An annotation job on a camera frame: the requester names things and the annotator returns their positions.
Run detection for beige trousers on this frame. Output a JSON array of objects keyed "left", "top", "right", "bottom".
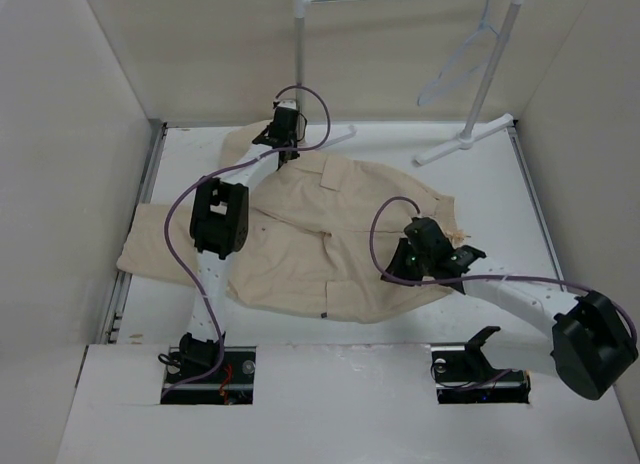
[{"left": 115, "top": 123, "right": 473, "bottom": 325}]

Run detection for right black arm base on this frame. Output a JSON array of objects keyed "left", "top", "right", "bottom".
[{"left": 429, "top": 326, "right": 531, "bottom": 405}]

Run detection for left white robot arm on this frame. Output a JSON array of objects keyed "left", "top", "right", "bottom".
[{"left": 179, "top": 100, "right": 304, "bottom": 383}]

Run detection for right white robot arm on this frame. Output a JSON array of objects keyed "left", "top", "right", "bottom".
[{"left": 381, "top": 217, "right": 639, "bottom": 400}]

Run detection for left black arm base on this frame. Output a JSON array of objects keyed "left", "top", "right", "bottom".
[{"left": 158, "top": 333, "right": 257, "bottom": 406}]

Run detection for white clothes rack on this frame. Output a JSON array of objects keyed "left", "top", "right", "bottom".
[{"left": 290, "top": 0, "right": 530, "bottom": 168}]

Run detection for light blue wire hanger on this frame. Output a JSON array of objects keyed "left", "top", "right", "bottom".
[{"left": 417, "top": 0, "right": 499, "bottom": 107}]

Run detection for left aluminium table rail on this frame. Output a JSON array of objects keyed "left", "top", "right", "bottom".
[{"left": 95, "top": 119, "right": 168, "bottom": 345}]

